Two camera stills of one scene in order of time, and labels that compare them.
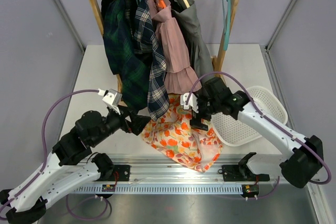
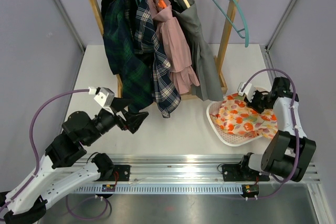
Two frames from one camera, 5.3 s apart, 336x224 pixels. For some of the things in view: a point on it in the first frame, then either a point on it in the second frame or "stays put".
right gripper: x=196 y=121 → x=252 y=105
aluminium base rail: x=148 y=174 stays put
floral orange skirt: x=173 y=135 → x=235 y=117
